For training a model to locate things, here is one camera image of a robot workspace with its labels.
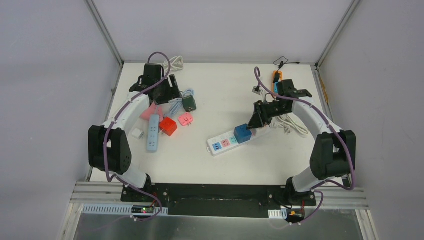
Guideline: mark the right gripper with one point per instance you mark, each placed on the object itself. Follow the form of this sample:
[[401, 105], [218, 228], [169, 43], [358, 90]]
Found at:
[[261, 107]]

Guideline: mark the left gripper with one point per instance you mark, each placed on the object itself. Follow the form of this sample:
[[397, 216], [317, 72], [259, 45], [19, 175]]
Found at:
[[168, 91]]

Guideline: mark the dark green cube adapter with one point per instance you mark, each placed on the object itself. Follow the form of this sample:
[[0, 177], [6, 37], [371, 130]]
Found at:
[[189, 103]]

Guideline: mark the blue cube adapter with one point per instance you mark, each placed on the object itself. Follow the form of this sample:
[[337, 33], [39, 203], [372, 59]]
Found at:
[[242, 134]]

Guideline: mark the pink square plug adapter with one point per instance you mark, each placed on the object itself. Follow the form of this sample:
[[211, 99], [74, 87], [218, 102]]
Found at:
[[185, 119]]

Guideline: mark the white long power strip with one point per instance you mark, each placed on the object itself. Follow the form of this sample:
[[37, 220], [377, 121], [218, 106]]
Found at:
[[226, 142]]

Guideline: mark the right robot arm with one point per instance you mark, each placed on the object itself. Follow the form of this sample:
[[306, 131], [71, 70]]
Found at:
[[334, 151]]

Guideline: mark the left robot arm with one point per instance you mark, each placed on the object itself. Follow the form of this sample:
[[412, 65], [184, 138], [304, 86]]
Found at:
[[108, 148]]

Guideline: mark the small white plug adapter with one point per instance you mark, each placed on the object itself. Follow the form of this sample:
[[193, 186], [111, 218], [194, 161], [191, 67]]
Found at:
[[137, 133]]

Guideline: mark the pink triangular power strip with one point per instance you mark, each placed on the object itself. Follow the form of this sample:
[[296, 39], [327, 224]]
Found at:
[[153, 109]]

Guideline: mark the red cube adapter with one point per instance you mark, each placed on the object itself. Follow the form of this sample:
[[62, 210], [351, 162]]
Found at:
[[168, 126]]

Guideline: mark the light blue power strip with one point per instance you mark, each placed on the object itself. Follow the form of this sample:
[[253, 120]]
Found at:
[[153, 133]]

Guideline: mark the light blue square adapter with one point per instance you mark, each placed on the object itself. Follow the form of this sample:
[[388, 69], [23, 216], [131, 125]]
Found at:
[[275, 87]]

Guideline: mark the black charger on orange strip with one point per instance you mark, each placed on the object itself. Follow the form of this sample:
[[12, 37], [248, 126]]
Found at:
[[276, 77]]

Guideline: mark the orange power strip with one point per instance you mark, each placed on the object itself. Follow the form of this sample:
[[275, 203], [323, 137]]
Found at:
[[281, 77]]

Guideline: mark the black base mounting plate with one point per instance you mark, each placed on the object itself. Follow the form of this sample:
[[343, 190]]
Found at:
[[218, 200]]

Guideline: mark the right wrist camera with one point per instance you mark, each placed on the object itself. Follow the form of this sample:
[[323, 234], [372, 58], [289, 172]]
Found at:
[[257, 90]]

